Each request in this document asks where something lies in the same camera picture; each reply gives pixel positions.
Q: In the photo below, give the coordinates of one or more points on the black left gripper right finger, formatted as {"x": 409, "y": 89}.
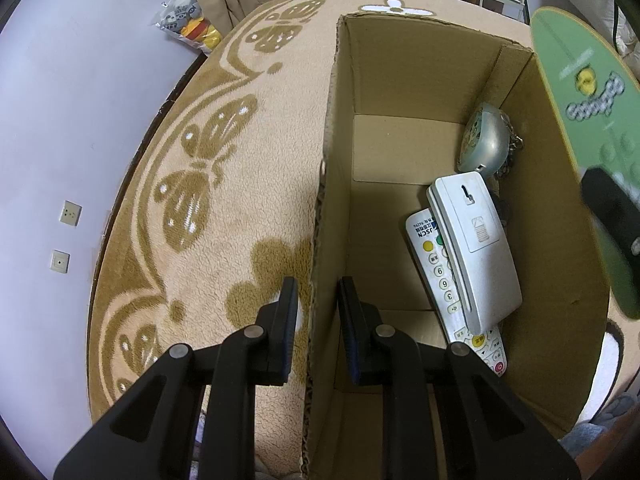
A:
{"x": 443, "y": 410}

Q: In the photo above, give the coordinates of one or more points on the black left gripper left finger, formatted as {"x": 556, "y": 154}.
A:
{"x": 192, "y": 413}

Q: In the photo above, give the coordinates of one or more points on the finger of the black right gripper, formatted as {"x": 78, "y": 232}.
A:
{"x": 617, "y": 213}

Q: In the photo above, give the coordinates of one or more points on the green Pochacco oval board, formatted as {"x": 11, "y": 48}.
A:
{"x": 597, "y": 99}

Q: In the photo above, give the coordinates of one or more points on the white wall phone handset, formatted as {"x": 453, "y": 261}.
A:
{"x": 479, "y": 252}

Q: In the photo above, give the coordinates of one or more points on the brown cardboard box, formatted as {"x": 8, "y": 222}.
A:
{"x": 401, "y": 93}

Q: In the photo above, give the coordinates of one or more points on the white remote control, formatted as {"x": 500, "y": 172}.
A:
{"x": 431, "y": 257}

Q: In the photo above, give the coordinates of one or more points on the silver round alarm clock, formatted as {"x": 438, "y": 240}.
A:
{"x": 489, "y": 143}

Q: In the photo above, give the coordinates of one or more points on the cream duvet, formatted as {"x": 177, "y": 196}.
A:
{"x": 609, "y": 21}

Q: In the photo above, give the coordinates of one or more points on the beige patterned round rug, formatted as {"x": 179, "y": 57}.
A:
{"x": 298, "y": 148}

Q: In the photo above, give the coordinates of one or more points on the plush toy bag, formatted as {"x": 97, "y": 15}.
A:
{"x": 184, "y": 20}

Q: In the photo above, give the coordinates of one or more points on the wall outlet lower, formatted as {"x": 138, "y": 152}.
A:
{"x": 59, "y": 261}

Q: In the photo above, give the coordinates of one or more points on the wall outlet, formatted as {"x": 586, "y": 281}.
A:
{"x": 70, "y": 213}
{"x": 59, "y": 261}

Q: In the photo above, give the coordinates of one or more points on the wall outlet upper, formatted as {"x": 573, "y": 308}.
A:
{"x": 70, "y": 213}

